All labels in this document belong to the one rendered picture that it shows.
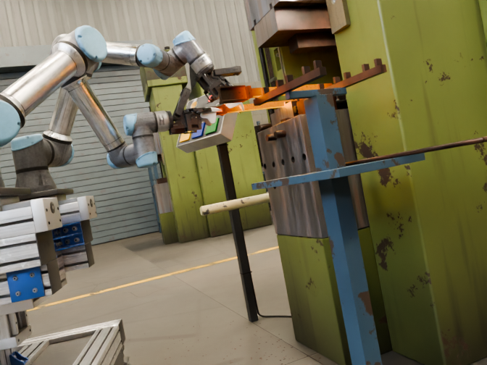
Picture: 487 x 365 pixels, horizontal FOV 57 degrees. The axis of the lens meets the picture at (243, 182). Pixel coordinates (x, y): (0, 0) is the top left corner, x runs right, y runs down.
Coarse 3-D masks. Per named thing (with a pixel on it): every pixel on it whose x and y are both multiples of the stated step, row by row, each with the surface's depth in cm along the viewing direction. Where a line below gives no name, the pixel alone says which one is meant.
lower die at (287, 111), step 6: (342, 96) 182; (288, 102) 175; (294, 102) 174; (282, 108) 181; (288, 108) 176; (342, 108) 182; (270, 114) 191; (276, 114) 186; (282, 114) 182; (288, 114) 177; (294, 114) 174; (276, 120) 187
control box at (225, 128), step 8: (200, 96) 235; (208, 96) 229; (200, 104) 232; (208, 104) 226; (216, 104) 221; (224, 120) 212; (232, 120) 216; (224, 128) 211; (232, 128) 215; (208, 136) 215; (216, 136) 212; (224, 136) 211; (232, 136) 214; (184, 144) 227; (192, 144) 225; (200, 144) 224; (208, 144) 222; (216, 144) 220
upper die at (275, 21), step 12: (276, 12) 174; (288, 12) 176; (300, 12) 178; (312, 12) 180; (324, 12) 182; (264, 24) 183; (276, 24) 174; (288, 24) 175; (300, 24) 177; (312, 24) 179; (324, 24) 181; (264, 36) 185; (276, 36) 180; (288, 36) 183
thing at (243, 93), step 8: (224, 88) 125; (232, 88) 127; (240, 88) 128; (248, 88) 127; (256, 88) 130; (272, 88) 133; (296, 88) 137; (304, 88) 139; (312, 88) 140; (224, 96) 125; (232, 96) 127; (240, 96) 128; (248, 96) 128; (256, 96) 131
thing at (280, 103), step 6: (270, 102) 177; (276, 102) 178; (282, 102) 179; (222, 108) 169; (228, 108) 170; (234, 108) 171; (246, 108) 173; (252, 108) 174; (258, 108) 175; (264, 108) 176; (270, 108) 179; (216, 114) 170; (222, 114) 171
